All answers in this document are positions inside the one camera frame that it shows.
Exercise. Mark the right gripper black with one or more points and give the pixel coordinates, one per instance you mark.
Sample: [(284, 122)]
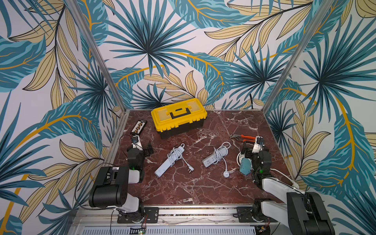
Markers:
[(246, 151)]

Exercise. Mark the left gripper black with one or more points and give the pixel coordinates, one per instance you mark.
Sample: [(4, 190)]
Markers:
[(147, 153)]

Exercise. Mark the teal power strip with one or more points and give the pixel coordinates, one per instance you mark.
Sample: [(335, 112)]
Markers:
[(246, 166)]

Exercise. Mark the grey white power strip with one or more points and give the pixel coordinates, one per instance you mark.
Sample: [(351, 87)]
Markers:
[(218, 155)]

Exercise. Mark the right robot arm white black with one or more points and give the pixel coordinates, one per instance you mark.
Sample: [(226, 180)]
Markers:
[(304, 213)]

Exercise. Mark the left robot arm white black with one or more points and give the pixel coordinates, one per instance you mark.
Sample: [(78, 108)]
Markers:
[(110, 189)]

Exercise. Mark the red black probe leads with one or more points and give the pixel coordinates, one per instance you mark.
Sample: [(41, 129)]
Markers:
[(126, 142)]

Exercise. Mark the yellow black toolbox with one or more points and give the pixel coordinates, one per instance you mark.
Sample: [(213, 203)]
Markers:
[(178, 118)]

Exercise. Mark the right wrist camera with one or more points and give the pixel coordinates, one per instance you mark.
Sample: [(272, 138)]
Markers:
[(258, 145)]

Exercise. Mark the orange handled pliers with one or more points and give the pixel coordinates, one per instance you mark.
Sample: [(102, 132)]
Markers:
[(243, 138)]

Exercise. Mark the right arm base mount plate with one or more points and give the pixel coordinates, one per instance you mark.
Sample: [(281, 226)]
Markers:
[(246, 214)]

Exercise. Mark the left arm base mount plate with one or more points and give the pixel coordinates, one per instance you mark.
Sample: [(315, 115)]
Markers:
[(148, 215)]

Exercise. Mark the aluminium front rail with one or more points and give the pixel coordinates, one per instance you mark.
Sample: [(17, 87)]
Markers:
[(171, 215)]

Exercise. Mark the white slotted cable duct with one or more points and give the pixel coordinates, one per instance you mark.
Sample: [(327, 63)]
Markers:
[(171, 230)]

